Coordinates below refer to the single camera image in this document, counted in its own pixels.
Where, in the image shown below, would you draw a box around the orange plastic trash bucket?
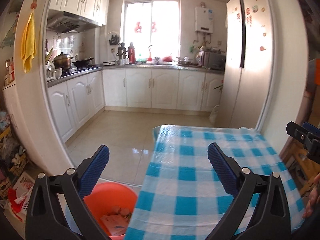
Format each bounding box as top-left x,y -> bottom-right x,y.
84,182 -> 138,239

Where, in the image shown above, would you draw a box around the white lower kitchen cabinets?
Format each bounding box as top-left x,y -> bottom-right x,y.
47,66 -> 223,142

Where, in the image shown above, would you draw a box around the white kitchen cabinets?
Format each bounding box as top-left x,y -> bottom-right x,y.
47,66 -> 223,142
49,0 -> 109,26

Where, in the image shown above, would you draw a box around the white upper kitchen cabinets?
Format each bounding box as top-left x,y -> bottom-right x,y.
49,0 -> 109,26

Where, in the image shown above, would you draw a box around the right hand red nails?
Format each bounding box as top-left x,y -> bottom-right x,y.
303,186 -> 319,219

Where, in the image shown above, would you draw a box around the white double door refrigerator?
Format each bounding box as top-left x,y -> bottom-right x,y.
215,0 -> 273,128

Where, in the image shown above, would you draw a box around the white plastic bag on floor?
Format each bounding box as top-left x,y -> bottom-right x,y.
209,105 -> 219,126

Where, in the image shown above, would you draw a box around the blue white checkered tablecloth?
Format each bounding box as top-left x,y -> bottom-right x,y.
125,125 -> 304,239

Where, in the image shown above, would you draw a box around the silver microwave oven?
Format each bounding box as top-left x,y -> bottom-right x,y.
203,51 -> 226,71

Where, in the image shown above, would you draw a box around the metal cooking pot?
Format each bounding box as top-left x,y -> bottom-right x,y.
53,52 -> 73,71

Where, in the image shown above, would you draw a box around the black wok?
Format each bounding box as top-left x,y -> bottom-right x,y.
73,57 -> 94,68

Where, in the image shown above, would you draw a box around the yellow hanging towel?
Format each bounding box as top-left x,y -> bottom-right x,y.
21,10 -> 37,73

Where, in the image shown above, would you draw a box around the black thermos bottle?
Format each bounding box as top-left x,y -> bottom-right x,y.
116,42 -> 126,60

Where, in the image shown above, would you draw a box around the red thermos bottle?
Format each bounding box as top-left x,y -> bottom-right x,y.
127,42 -> 136,64

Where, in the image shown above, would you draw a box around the steel range hood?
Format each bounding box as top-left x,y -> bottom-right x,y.
46,11 -> 102,34

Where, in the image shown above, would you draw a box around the white wall water heater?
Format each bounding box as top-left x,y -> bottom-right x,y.
195,7 -> 213,34

